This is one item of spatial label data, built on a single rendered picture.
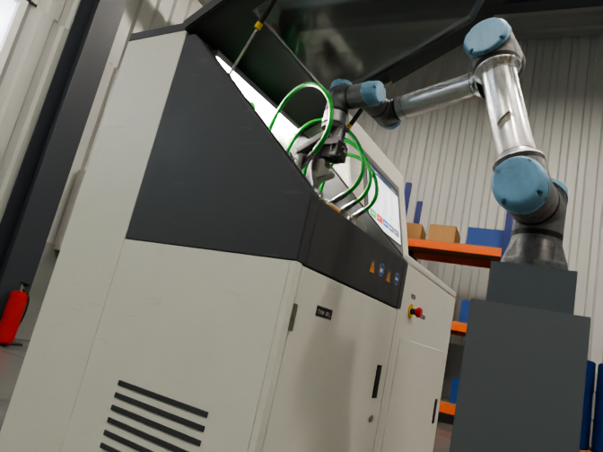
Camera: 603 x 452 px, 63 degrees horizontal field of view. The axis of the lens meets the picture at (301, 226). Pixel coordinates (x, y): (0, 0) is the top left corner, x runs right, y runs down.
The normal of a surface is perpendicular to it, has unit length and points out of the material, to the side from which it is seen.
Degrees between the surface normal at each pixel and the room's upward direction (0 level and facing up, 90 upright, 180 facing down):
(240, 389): 90
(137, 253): 90
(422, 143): 90
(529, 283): 90
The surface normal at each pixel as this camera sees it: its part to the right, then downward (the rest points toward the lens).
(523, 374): -0.40, -0.28
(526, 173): -0.60, -0.18
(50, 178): 0.89, 0.10
